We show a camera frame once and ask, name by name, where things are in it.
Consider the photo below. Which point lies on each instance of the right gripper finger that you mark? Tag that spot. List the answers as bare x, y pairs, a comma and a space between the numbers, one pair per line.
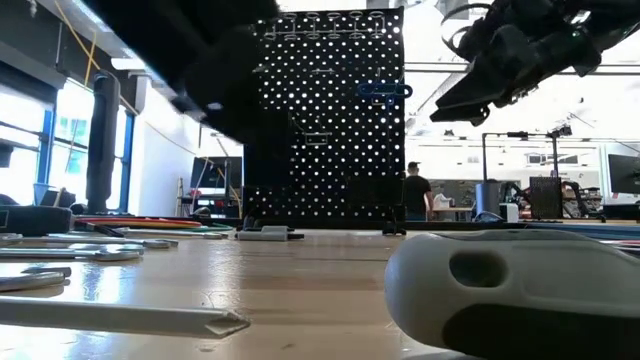
480, 97

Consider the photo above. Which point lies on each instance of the blue hand tool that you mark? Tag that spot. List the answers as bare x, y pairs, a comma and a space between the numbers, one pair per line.
367, 90

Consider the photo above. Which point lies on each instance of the grey hex key set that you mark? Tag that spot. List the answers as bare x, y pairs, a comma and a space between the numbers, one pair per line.
265, 233

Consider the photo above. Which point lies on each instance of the grey and black screwdriver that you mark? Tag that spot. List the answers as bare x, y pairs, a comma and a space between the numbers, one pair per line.
500, 300

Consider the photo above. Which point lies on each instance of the red hand tool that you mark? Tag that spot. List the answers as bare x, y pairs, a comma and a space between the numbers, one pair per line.
625, 243

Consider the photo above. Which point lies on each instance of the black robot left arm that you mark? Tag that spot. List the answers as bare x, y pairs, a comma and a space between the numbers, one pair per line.
150, 30

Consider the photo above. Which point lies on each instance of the small silver peg hook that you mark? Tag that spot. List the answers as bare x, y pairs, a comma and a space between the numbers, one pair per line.
322, 71

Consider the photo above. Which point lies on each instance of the tall black plastic bin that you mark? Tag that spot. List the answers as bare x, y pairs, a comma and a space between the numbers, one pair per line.
265, 165

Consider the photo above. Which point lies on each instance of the black computer monitor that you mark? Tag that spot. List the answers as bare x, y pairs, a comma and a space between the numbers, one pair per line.
625, 174
215, 172

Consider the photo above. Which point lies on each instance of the silver double prong hook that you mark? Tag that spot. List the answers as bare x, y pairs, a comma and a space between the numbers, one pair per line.
315, 132

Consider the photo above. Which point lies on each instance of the grey cylinder tube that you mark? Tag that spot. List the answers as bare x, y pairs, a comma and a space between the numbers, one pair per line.
487, 200

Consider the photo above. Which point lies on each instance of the long ceiling light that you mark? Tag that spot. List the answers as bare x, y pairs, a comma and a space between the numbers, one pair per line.
130, 63

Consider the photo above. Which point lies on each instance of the worktable with white items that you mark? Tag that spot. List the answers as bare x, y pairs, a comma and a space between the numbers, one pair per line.
450, 204

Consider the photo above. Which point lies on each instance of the person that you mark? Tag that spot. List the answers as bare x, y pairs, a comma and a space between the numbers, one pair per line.
417, 192

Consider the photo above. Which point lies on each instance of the small white box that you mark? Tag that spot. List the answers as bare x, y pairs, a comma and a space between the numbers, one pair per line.
510, 212

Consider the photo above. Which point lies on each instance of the small black perforated panel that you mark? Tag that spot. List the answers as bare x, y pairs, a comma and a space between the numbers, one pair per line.
545, 197

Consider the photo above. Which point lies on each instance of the black perforated pegboard stand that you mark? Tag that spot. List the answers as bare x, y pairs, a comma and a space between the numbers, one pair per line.
340, 165

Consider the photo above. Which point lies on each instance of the wide black plastic bin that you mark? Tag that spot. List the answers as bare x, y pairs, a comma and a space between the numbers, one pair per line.
372, 192

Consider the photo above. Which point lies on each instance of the silver combination wrench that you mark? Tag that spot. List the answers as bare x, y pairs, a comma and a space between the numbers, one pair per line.
175, 233
117, 253
160, 243
35, 281

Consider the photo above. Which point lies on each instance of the black tape measure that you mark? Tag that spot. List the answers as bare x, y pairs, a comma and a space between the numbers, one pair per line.
35, 221

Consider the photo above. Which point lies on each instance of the black camera stand rig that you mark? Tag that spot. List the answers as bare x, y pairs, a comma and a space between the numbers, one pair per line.
484, 160

